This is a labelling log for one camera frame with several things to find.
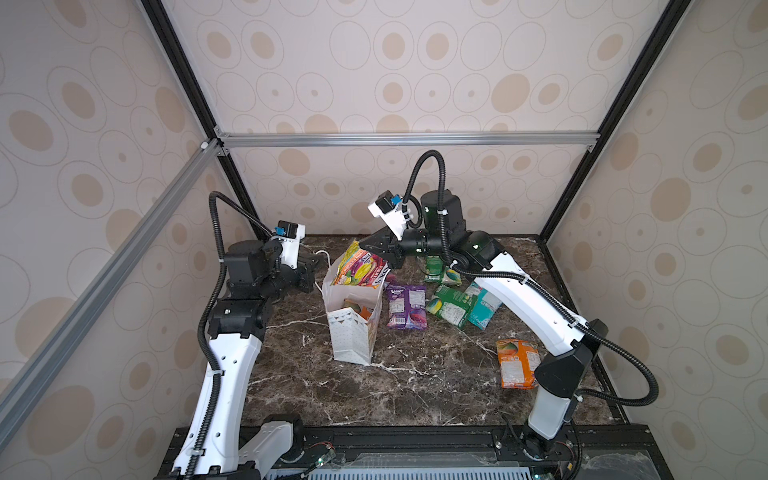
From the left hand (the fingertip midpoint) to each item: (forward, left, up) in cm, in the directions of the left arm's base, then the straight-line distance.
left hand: (327, 254), depth 67 cm
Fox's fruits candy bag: (-2, -8, -2) cm, 8 cm away
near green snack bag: (+6, -33, -33) cm, 47 cm away
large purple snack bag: (+6, -19, -34) cm, 39 cm away
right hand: (0, -8, +3) cm, 9 cm away
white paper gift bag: (-9, -6, -10) cm, 15 cm away
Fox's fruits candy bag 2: (-10, -8, -8) cm, 15 cm away
